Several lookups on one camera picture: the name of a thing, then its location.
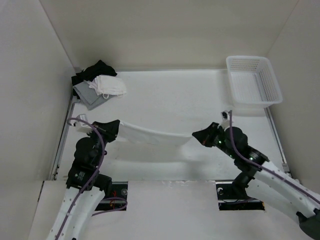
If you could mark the white tank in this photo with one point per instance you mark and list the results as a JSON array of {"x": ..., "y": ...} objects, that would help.
[
  {"x": 142, "y": 135},
  {"x": 106, "y": 86}
]

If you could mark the black tank top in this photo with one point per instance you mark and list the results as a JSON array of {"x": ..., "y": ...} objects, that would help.
[{"x": 90, "y": 73}]

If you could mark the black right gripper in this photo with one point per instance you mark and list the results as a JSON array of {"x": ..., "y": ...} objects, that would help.
[{"x": 204, "y": 136}]

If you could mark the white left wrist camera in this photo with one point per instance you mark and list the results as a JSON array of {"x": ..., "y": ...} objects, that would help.
[{"x": 82, "y": 126}]

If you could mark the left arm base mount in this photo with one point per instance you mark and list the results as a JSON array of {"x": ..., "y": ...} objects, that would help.
[{"x": 114, "y": 198}]

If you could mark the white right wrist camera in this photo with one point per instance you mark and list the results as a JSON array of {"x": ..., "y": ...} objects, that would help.
[{"x": 225, "y": 119}]

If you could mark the white plastic basket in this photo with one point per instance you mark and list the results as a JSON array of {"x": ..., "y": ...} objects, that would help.
[{"x": 252, "y": 82}]

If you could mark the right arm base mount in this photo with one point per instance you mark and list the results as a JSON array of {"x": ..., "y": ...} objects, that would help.
[{"x": 231, "y": 200}]

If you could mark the folded grey tank top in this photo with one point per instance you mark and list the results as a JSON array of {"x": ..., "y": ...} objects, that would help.
[{"x": 88, "y": 96}]

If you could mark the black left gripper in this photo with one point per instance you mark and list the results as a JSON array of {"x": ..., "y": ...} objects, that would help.
[{"x": 110, "y": 129}]

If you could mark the folded white tank top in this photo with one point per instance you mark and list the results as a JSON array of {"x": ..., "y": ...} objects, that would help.
[{"x": 106, "y": 86}]

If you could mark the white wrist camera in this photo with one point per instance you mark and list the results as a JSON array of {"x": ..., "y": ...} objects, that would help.
[
  {"x": 82, "y": 126},
  {"x": 225, "y": 119}
]

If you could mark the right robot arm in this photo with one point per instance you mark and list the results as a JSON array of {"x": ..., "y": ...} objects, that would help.
[{"x": 261, "y": 179}]

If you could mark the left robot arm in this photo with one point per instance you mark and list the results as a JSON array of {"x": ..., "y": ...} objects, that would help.
[{"x": 85, "y": 185}]

